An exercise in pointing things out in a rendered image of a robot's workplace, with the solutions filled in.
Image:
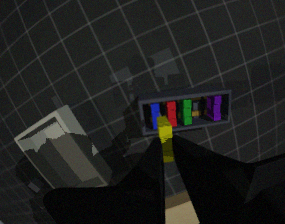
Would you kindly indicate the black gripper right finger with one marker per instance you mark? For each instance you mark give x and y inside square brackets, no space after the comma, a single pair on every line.
[223,189]

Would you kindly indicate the yellow blade fuse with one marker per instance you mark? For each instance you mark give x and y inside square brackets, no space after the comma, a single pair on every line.
[165,133]

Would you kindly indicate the grey rectangular tray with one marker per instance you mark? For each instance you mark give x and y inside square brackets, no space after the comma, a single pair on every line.
[62,153]

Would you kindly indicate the green fuse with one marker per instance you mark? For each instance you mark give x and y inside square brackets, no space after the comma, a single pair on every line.
[186,111]

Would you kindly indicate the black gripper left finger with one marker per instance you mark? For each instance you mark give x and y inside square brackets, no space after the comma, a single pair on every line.
[138,199]

